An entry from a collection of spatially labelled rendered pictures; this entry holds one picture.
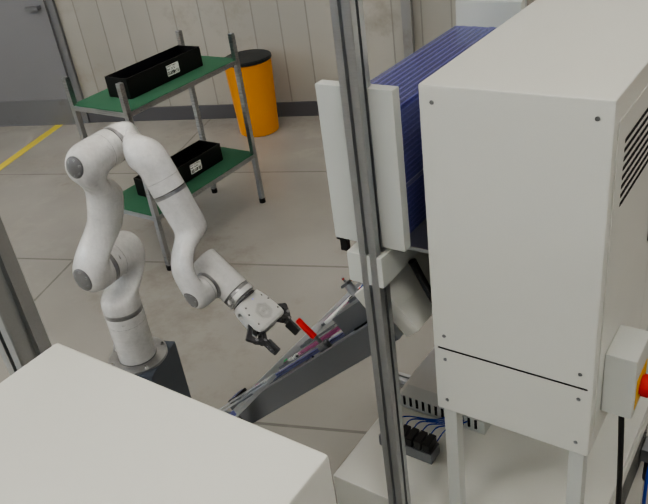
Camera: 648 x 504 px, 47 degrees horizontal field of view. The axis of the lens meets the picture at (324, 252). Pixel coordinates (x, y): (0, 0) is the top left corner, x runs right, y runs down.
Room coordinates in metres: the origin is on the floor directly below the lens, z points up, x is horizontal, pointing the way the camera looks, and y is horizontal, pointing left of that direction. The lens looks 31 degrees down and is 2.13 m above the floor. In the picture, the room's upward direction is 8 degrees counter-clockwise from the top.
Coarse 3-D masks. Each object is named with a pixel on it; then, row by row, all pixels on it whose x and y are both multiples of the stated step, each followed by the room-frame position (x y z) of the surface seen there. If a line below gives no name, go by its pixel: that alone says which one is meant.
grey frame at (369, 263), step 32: (352, 0) 1.21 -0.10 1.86; (352, 32) 1.21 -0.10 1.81; (352, 64) 1.21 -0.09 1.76; (352, 96) 1.21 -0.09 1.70; (352, 128) 1.22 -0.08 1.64; (352, 160) 1.22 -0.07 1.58; (352, 192) 1.23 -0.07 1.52; (352, 256) 1.24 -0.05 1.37; (384, 256) 1.21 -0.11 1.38; (384, 288) 1.23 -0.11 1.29; (384, 320) 1.21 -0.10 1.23; (384, 352) 1.21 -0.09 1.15; (384, 384) 1.21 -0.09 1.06; (384, 416) 1.22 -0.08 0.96; (384, 448) 1.22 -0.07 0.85
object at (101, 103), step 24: (192, 72) 4.18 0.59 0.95; (216, 72) 4.17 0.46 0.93; (240, 72) 4.32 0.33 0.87; (72, 96) 3.89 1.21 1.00; (96, 96) 3.99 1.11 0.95; (120, 96) 3.63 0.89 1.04; (144, 96) 3.86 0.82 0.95; (168, 96) 3.86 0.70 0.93; (192, 96) 4.57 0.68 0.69; (240, 96) 4.32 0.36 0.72; (216, 168) 4.17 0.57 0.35; (192, 192) 3.87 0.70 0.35; (216, 192) 4.58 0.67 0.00; (144, 216) 3.68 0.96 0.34; (168, 264) 3.63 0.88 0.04
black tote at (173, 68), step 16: (176, 48) 4.38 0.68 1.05; (192, 48) 4.32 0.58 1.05; (144, 64) 4.17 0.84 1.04; (160, 64) 4.04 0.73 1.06; (176, 64) 4.13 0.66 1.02; (192, 64) 4.23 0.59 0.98; (112, 80) 3.91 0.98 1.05; (128, 80) 3.85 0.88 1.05; (144, 80) 3.93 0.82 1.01; (160, 80) 4.02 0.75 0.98; (112, 96) 3.93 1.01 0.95; (128, 96) 3.85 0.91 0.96
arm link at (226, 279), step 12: (204, 252) 1.70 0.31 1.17; (216, 252) 1.72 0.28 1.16; (204, 264) 1.67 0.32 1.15; (216, 264) 1.67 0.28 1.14; (228, 264) 1.69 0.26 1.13; (216, 276) 1.64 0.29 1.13; (228, 276) 1.65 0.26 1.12; (240, 276) 1.66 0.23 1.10; (216, 288) 1.62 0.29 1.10; (228, 288) 1.63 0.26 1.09
